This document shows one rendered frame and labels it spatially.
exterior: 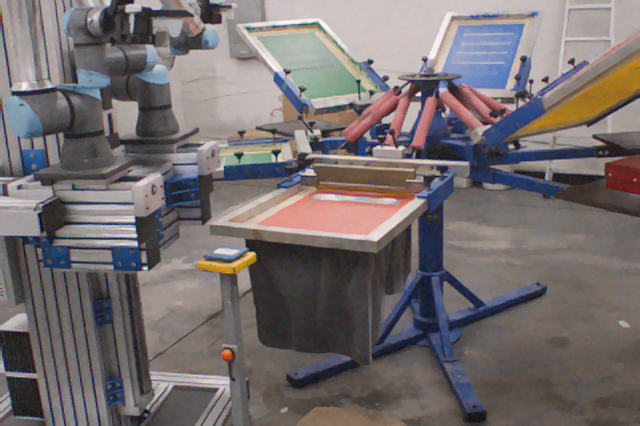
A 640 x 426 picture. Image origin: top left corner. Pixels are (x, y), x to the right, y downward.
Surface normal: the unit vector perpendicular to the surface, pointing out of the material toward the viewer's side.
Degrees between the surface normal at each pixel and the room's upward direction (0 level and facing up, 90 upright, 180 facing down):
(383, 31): 90
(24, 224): 90
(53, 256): 90
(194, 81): 90
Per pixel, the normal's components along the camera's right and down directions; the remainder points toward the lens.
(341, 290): -0.43, 0.29
